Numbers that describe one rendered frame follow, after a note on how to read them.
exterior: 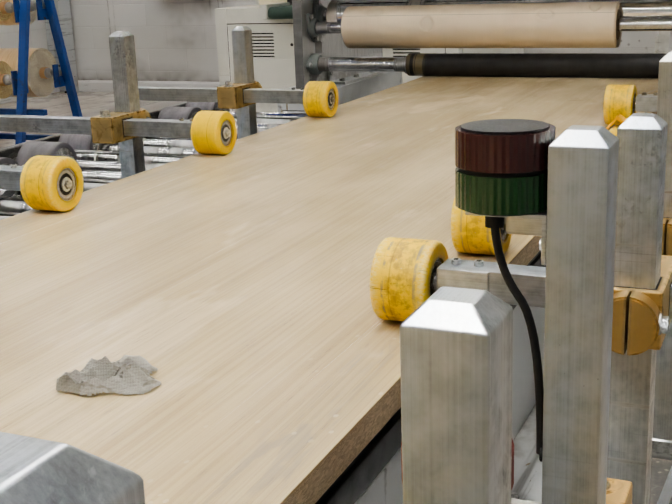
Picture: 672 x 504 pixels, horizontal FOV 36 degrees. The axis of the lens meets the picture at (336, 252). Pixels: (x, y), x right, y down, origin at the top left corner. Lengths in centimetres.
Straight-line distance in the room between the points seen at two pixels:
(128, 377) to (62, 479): 72
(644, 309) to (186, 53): 1012
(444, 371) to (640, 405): 55
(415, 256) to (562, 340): 35
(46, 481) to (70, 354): 82
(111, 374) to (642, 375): 45
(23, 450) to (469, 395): 24
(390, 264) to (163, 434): 29
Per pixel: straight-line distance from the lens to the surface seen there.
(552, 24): 298
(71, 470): 18
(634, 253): 89
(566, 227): 63
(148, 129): 203
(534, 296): 96
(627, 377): 92
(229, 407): 84
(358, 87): 347
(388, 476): 97
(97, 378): 89
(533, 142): 62
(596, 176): 62
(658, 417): 121
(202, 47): 1078
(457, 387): 40
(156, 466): 76
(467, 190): 63
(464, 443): 40
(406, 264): 97
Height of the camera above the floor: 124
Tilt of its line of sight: 15 degrees down
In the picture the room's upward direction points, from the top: 2 degrees counter-clockwise
